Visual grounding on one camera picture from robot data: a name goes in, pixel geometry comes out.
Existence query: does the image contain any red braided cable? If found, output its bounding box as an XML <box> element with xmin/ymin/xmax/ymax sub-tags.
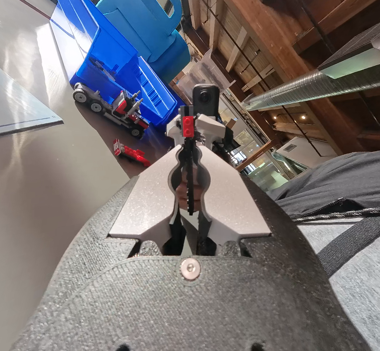
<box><xmin>0</xmin><ymin>0</ymin><xmax>53</xmax><ymax>20</ymax></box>

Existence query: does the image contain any grey desk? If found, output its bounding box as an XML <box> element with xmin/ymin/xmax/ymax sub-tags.
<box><xmin>0</xmin><ymin>0</ymin><xmax>179</xmax><ymax>348</ymax></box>

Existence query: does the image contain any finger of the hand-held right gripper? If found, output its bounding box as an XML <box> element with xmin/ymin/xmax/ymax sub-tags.
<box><xmin>195</xmin><ymin>114</ymin><xmax>225</xmax><ymax>150</ymax></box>
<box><xmin>165</xmin><ymin>117</ymin><xmax>183</xmax><ymax>144</ymax></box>

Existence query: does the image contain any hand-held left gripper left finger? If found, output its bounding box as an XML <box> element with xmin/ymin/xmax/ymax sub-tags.
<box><xmin>108</xmin><ymin>144</ymin><xmax>185</xmax><ymax>255</ymax></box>

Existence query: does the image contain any long black brick plate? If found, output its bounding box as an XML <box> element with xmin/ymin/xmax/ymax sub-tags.
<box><xmin>179</xmin><ymin>106</ymin><xmax>198</xmax><ymax>217</ymax></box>

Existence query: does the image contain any small red brick assembly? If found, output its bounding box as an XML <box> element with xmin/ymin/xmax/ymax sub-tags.
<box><xmin>112</xmin><ymin>138</ymin><xmax>152</xmax><ymax>168</ymax></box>

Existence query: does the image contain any black patterned strap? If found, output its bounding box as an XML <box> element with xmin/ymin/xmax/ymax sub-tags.
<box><xmin>289</xmin><ymin>207</ymin><xmax>380</xmax><ymax>278</ymax></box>

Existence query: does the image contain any light blue felt bag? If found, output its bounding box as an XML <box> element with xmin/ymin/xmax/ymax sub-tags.
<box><xmin>96</xmin><ymin>0</ymin><xmax>192</xmax><ymax>85</ymax></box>

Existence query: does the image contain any silver ventilation duct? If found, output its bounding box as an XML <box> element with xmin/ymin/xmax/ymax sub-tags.
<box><xmin>241</xmin><ymin>67</ymin><xmax>380</xmax><ymax>113</ymax></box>

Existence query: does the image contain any red and black toy truck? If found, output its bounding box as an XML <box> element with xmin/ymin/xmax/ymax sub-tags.
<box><xmin>73</xmin><ymin>82</ymin><xmax>151</xmax><ymax>140</ymax></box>

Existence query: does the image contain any blue plastic bin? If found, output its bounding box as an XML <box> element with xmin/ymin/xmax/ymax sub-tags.
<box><xmin>49</xmin><ymin>0</ymin><xmax>179</xmax><ymax>128</ymax></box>

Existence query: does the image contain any person's grey sweatshirt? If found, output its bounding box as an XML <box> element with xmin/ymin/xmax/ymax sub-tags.
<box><xmin>297</xmin><ymin>217</ymin><xmax>380</xmax><ymax>351</ymax></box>

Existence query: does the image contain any person's right hand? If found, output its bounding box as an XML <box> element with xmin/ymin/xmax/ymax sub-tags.
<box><xmin>175</xmin><ymin>176</ymin><xmax>206</xmax><ymax>210</ymax></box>

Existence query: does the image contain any light blue instruction booklet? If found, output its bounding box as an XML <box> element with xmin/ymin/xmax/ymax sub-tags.
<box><xmin>0</xmin><ymin>69</ymin><xmax>65</xmax><ymax>137</ymax></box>

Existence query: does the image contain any person's dark jacket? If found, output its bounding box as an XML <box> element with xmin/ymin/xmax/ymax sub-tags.
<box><xmin>267</xmin><ymin>150</ymin><xmax>380</xmax><ymax>222</ymax></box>

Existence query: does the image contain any clear plastic organizer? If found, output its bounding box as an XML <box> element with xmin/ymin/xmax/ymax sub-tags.
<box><xmin>175</xmin><ymin>49</ymin><xmax>237</xmax><ymax>106</ymax></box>

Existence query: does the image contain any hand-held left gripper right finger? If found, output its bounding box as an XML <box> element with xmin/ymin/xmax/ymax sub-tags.
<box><xmin>194</xmin><ymin>145</ymin><xmax>272</xmax><ymax>254</ymax></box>

